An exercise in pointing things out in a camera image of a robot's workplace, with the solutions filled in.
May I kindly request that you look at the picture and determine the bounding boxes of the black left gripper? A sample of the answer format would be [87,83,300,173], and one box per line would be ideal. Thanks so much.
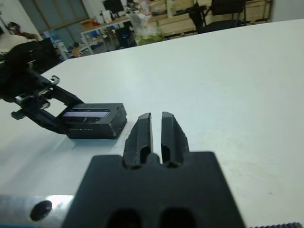
[0,68,85,136]

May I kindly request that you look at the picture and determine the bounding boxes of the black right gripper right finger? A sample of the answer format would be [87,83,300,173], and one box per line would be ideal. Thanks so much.
[161,111,190,167]

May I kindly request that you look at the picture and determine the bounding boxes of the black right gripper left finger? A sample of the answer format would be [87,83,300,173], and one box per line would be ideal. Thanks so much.
[123,112,154,167]

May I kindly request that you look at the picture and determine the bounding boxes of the black box lid shiny print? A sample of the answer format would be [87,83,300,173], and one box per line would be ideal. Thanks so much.
[56,103,128,140]

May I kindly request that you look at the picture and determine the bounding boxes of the orange cardboard box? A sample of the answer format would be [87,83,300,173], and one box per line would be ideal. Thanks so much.
[80,18,98,29]

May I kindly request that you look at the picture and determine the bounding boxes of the small white box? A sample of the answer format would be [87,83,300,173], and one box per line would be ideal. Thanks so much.
[101,10,112,24]

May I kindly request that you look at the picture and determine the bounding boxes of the person in light shirt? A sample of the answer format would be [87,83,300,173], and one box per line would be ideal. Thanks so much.
[0,20,40,52]

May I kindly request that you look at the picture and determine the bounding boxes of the brown-framed glass door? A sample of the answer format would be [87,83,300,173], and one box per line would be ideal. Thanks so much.
[33,0,89,35]

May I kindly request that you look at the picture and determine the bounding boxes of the white-legged wooden-top desk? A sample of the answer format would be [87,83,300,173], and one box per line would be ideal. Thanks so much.
[79,14,133,52]

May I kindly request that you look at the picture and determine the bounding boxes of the black computer tower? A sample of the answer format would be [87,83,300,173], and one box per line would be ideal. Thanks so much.
[117,26,138,48]

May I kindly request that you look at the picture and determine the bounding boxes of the yellow-green plastic bag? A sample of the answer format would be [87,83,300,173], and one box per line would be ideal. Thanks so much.
[136,30,163,46]

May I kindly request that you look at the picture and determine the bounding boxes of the wooden shipping crate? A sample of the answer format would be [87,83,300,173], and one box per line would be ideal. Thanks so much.
[149,8,190,19]
[155,17,198,34]
[246,0,273,9]
[244,7,271,23]

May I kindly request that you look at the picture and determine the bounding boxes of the white plastic bag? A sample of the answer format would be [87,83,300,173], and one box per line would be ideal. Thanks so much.
[130,13,152,33]

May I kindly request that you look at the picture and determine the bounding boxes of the black computer monitor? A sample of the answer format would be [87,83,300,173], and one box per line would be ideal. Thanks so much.
[103,0,124,14]

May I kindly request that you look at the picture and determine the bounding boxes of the black mesh office chair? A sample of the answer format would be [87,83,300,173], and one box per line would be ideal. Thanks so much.
[197,0,249,34]

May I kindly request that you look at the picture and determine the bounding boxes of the pink and white carton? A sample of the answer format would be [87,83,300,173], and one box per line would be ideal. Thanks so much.
[139,0,151,15]

